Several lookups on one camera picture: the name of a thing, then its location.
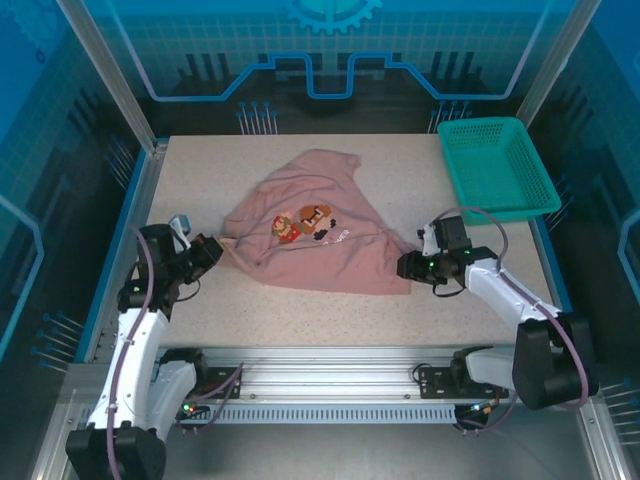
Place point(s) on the pink t-shirt with pixel print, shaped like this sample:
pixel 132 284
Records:
pixel 310 260

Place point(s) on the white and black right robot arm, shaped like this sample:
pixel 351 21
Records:
pixel 500 285

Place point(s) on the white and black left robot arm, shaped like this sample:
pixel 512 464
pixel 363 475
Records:
pixel 135 360

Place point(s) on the blue table edge strip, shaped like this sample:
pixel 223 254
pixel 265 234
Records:
pixel 119 227
pixel 552 270

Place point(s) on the green plastic basket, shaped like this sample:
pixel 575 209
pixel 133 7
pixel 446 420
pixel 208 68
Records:
pixel 495 165

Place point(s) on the small LED connector board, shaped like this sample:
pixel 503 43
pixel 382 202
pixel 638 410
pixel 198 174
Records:
pixel 190 409
pixel 482 407

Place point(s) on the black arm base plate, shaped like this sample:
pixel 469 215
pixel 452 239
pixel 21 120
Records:
pixel 435 382
pixel 225 375

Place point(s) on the aluminium frame post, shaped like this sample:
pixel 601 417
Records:
pixel 122 85
pixel 552 65

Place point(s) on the aluminium extrusion rail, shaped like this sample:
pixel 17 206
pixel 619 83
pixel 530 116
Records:
pixel 325 370

